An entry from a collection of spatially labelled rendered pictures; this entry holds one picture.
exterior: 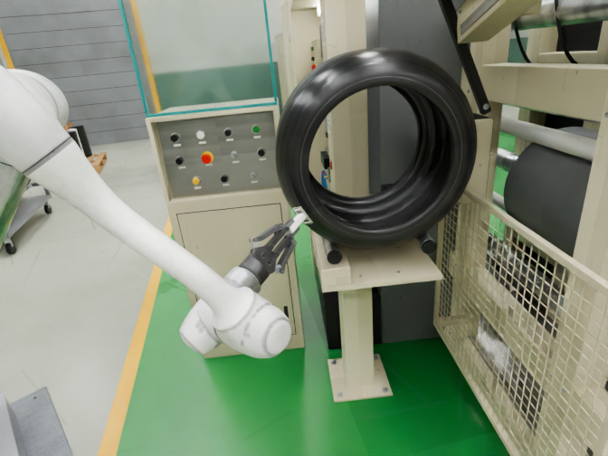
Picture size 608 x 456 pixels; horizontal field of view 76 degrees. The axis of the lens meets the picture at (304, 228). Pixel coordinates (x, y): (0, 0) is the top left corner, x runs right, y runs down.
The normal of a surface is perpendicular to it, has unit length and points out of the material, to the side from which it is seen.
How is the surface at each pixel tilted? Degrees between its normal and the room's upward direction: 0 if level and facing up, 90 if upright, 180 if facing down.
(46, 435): 0
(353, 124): 90
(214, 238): 90
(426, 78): 81
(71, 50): 90
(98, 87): 90
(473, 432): 0
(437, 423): 0
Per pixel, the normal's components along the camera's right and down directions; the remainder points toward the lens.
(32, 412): -0.09, -0.91
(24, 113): 0.73, -0.10
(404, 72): 0.09, 0.22
